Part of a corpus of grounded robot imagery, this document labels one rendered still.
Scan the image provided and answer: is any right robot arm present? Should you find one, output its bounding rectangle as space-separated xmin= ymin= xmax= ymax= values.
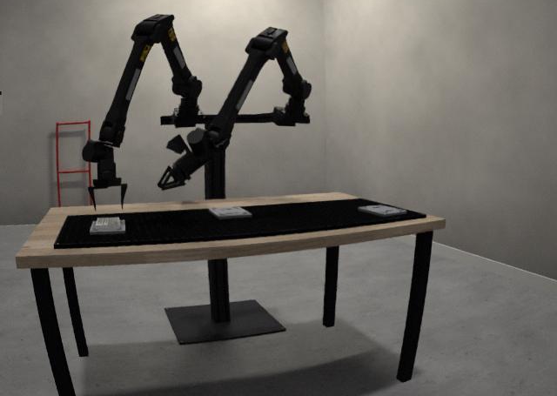
xmin=82 ymin=14 xmax=204 ymax=180

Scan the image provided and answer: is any white well plate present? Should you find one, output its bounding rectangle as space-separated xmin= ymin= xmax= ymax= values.
xmin=95 ymin=218 xmax=120 ymax=230

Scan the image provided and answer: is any black perforated optical breadboard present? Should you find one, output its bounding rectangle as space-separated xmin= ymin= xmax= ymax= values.
xmin=54 ymin=198 xmax=426 ymax=249

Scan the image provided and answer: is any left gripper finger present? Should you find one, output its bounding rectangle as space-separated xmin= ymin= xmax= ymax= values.
xmin=160 ymin=166 xmax=186 ymax=190
xmin=157 ymin=165 xmax=178 ymax=188

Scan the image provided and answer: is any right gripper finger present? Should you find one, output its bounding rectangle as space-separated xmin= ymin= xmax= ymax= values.
xmin=88 ymin=188 xmax=96 ymax=211
xmin=121 ymin=185 xmax=127 ymax=210

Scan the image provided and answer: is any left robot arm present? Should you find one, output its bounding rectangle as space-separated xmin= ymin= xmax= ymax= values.
xmin=166 ymin=26 xmax=312 ymax=169

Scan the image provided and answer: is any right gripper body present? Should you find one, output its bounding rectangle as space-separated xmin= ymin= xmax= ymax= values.
xmin=88 ymin=178 xmax=127 ymax=190

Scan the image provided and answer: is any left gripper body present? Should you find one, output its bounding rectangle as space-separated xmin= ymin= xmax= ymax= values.
xmin=172 ymin=161 xmax=201 ymax=180

